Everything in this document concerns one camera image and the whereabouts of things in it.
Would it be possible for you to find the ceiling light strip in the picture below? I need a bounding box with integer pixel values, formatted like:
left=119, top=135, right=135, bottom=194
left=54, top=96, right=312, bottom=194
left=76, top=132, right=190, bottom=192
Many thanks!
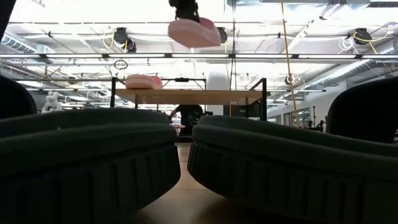
left=0, top=53, right=398, bottom=60

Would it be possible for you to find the pink rubber slide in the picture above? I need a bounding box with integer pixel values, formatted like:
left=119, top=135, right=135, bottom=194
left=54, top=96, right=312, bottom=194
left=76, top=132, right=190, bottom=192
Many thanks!
left=167, top=17, right=222, bottom=49
left=125, top=74, right=164, bottom=90

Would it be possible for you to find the black metal background frame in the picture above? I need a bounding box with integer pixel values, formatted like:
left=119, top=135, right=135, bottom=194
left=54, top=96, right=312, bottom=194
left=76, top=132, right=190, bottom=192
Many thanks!
left=161, top=77, right=207, bottom=91

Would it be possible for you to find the black rubber slide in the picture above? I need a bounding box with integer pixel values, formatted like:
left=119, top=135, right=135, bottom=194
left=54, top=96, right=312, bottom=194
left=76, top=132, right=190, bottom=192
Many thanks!
left=0, top=108, right=182, bottom=224
left=187, top=114, right=398, bottom=224

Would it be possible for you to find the white robot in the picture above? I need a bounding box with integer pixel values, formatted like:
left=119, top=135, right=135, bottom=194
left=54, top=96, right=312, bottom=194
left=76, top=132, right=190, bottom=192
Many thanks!
left=40, top=90, right=63, bottom=114

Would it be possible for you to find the black ceiling cable reel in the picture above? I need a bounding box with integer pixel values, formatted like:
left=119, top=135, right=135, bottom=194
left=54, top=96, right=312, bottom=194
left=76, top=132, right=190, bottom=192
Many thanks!
left=125, top=37, right=137, bottom=54
left=354, top=27, right=369, bottom=45
left=216, top=27, right=229, bottom=45
left=113, top=27, right=129, bottom=48

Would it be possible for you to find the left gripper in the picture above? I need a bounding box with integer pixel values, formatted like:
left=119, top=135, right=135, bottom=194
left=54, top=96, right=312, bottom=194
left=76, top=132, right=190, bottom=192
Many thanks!
left=169, top=0, right=201, bottom=23

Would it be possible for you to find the wooden shelf black metal frame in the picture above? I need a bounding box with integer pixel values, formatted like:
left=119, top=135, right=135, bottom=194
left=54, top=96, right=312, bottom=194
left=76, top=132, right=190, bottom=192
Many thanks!
left=109, top=77, right=268, bottom=122

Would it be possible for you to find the black vented control box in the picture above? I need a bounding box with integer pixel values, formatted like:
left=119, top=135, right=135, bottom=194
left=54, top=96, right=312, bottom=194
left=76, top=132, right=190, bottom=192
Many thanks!
left=231, top=104, right=262, bottom=119

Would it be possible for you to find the black hanging cable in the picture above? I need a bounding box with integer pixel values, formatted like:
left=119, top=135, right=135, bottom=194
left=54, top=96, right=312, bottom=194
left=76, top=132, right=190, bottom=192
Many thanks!
left=231, top=0, right=236, bottom=91

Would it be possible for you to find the person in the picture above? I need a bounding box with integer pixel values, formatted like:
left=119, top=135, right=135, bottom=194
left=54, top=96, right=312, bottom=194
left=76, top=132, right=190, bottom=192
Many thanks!
left=169, top=104, right=205, bottom=138

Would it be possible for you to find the yellow hanging cable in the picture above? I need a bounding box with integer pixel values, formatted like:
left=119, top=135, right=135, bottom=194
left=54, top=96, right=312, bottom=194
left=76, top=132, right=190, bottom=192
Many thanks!
left=280, top=0, right=300, bottom=128

